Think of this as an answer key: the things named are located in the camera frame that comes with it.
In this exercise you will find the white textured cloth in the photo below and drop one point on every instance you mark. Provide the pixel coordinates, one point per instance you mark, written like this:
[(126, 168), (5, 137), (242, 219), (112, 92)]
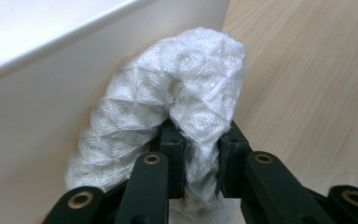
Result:
[(174, 77)]

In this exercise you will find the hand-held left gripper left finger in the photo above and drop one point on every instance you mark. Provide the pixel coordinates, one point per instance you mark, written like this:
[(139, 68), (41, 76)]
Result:
[(172, 161)]

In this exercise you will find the white plastic storage bin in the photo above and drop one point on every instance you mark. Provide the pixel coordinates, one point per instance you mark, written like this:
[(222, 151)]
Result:
[(28, 93)]

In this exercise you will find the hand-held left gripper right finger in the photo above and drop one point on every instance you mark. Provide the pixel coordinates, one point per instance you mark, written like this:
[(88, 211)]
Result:
[(233, 165)]

